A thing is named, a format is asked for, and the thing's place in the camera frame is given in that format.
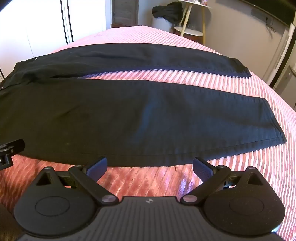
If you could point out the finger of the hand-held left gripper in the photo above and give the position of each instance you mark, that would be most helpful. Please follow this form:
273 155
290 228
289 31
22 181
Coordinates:
14 146

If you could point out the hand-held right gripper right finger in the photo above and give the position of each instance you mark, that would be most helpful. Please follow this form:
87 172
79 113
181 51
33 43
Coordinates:
200 167

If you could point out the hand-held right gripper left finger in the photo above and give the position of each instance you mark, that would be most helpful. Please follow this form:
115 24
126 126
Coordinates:
99 166

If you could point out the black pants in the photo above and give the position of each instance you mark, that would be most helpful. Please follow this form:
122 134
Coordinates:
120 120

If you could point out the pink ribbed blanket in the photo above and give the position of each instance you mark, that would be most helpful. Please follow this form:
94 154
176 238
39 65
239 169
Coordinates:
261 109

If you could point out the white wardrobe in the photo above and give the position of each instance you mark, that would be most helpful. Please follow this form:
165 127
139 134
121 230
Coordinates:
32 25

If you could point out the white round side table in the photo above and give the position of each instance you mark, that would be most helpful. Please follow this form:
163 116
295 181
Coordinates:
188 31

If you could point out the grey laundry basket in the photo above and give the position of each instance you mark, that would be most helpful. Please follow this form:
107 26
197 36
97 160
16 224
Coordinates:
159 24

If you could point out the grey fabric panel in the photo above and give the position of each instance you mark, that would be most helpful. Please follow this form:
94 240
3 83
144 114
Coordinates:
124 12

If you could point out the dark crumpled clothing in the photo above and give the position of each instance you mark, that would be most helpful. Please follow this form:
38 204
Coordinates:
167 11

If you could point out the black television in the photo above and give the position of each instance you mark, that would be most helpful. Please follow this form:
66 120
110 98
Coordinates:
272 10

